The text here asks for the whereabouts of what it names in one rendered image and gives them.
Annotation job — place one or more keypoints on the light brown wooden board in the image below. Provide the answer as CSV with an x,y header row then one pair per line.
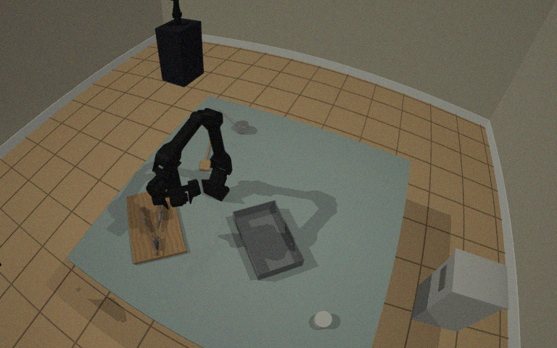
x,y
170,241

